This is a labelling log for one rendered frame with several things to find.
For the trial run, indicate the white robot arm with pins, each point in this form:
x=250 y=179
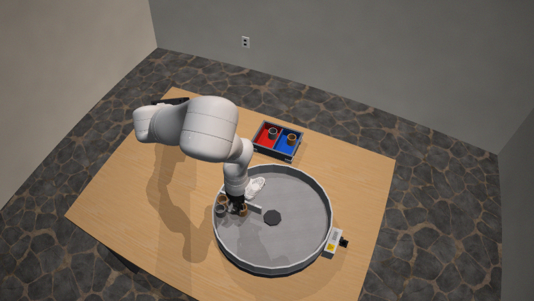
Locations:
x=208 y=133

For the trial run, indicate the grey round turntable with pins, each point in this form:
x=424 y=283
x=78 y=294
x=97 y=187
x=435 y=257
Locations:
x=286 y=225

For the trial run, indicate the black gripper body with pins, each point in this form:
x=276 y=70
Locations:
x=234 y=199

